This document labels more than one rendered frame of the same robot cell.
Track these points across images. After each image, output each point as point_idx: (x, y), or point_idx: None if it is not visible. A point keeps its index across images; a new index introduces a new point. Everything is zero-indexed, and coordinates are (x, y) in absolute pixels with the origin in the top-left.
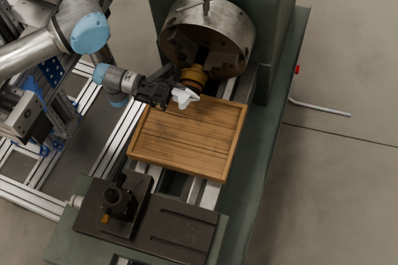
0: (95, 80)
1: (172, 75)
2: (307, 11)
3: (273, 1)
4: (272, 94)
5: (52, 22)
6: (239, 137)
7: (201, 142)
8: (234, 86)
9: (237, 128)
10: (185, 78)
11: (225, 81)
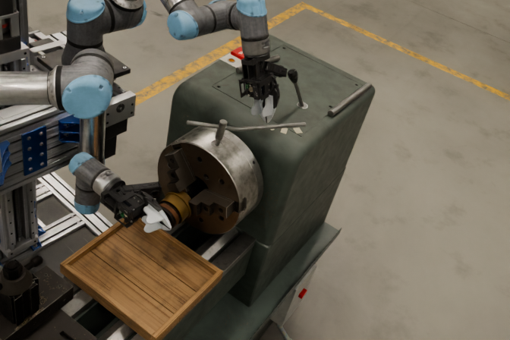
0: (70, 165)
1: (154, 196)
2: (335, 232)
3: (291, 162)
4: (261, 297)
5: (56, 67)
6: (199, 313)
7: (151, 289)
8: (218, 252)
9: (199, 290)
10: (165, 201)
11: (212, 243)
